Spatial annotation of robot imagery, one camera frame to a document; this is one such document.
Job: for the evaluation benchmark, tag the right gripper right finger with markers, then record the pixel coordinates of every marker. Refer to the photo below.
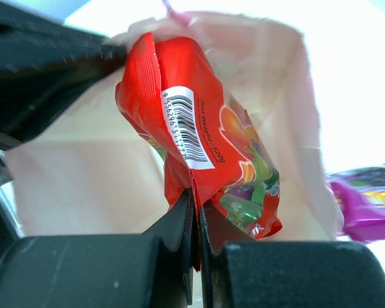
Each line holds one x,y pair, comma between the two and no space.
237,271

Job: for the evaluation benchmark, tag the pink and tan paper bag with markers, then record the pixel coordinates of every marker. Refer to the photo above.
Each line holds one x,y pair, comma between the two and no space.
90,173

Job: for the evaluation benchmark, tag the magenta snack pack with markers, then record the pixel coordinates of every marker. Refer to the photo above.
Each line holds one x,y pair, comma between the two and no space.
360,194

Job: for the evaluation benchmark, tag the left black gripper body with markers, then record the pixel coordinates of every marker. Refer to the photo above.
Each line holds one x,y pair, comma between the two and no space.
44,68

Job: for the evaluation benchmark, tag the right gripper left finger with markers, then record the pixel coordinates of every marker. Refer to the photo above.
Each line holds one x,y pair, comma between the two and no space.
150,269

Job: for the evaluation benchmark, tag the red snack pack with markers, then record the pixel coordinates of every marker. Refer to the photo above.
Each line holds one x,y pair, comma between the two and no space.
173,99

